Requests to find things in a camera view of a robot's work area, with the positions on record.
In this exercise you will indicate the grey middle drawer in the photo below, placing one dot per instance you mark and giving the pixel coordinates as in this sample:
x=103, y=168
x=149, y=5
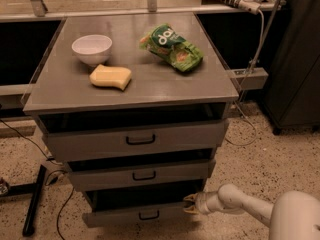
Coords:
x=122, y=177

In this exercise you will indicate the grey top drawer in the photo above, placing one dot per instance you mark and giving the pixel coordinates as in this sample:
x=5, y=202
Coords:
x=120, y=142

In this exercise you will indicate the white bowl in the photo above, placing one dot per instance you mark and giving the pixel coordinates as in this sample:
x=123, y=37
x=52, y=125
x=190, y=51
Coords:
x=92, y=50

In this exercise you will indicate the white power strip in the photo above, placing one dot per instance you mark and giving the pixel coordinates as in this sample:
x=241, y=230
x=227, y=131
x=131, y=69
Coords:
x=250, y=6

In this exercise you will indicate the grey drawer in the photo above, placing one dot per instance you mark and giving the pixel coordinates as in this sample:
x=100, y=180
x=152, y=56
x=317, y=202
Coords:
x=120, y=142
x=122, y=177
x=145, y=203

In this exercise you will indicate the grey bottom drawer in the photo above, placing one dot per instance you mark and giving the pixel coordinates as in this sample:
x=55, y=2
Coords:
x=145, y=203

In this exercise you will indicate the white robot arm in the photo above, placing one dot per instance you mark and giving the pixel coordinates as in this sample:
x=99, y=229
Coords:
x=294, y=216

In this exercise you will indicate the grey drawer cabinet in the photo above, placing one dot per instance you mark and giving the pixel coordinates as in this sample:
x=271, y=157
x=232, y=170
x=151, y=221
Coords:
x=63, y=99

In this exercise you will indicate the green chip bag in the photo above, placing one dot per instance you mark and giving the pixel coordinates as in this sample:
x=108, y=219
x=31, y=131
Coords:
x=164, y=42

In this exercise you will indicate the yellow sponge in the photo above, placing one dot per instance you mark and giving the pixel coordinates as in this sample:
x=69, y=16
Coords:
x=107, y=76

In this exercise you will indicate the grey metal side bracket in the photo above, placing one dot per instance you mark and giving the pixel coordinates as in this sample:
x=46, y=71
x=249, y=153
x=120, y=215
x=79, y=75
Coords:
x=245, y=80

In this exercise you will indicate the black metal stand leg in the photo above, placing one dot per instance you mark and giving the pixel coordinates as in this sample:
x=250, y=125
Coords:
x=34, y=189

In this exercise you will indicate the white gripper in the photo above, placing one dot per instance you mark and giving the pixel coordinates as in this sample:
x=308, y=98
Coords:
x=200, y=202

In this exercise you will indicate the dark cabinet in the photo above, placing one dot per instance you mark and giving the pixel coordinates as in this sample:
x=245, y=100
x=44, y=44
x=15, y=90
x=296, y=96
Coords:
x=291, y=96

